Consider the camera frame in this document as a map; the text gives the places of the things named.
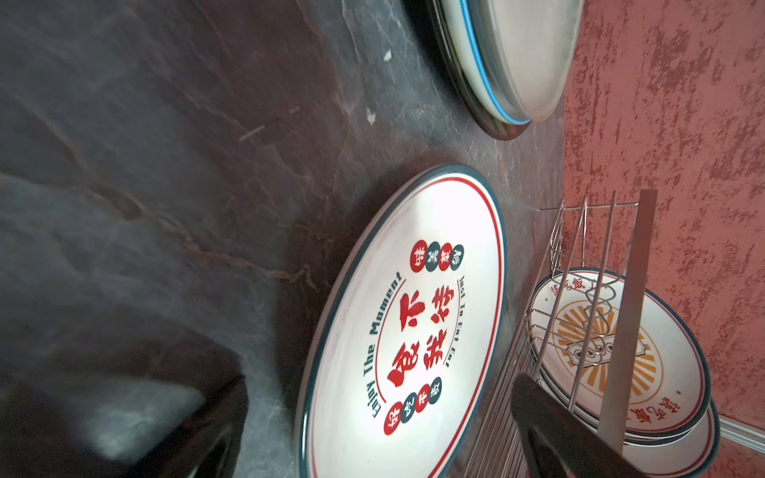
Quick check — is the small red patterned plate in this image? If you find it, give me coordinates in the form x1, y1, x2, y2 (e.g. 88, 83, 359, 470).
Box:
526, 268, 711, 441

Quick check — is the plain grey white plate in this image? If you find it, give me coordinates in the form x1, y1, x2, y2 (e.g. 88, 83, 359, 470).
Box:
461, 0, 585, 125

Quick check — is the dark striped rim plate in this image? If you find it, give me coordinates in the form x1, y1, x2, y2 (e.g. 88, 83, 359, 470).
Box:
424, 1, 530, 141

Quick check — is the floral white plate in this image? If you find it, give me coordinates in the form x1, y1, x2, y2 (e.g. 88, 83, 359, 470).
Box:
295, 163, 507, 477

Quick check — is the white watermelon pattern plate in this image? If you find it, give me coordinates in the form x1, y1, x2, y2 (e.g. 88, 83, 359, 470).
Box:
440, 0, 530, 125

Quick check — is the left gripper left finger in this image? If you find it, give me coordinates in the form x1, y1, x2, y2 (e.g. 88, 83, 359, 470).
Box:
1, 340, 241, 477

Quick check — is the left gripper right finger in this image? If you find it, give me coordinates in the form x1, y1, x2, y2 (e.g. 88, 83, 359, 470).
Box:
511, 374, 643, 477

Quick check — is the wire dish rack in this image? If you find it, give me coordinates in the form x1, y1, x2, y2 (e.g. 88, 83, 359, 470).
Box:
461, 189, 657, 477

